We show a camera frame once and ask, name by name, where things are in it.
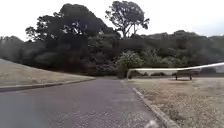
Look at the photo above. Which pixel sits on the wood of dark trees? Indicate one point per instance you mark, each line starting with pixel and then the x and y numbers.
pixel 83 43

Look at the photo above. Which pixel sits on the grey asphalt road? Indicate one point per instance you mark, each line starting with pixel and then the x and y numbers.
pixel 83 106

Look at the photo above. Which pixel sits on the concrete kerb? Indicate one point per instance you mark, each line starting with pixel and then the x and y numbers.
pixel 40 85
pixel 153 108

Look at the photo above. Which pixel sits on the robot's own part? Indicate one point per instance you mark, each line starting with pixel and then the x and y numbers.
pixel 151 124

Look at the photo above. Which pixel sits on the bench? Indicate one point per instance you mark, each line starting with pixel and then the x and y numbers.
pixel 183 74

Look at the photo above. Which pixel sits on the dry grass verge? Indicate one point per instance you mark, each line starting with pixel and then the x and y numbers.
pixel 190 100

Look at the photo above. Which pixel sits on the dry grass slope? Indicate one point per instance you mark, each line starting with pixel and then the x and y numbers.
pixel 23 74

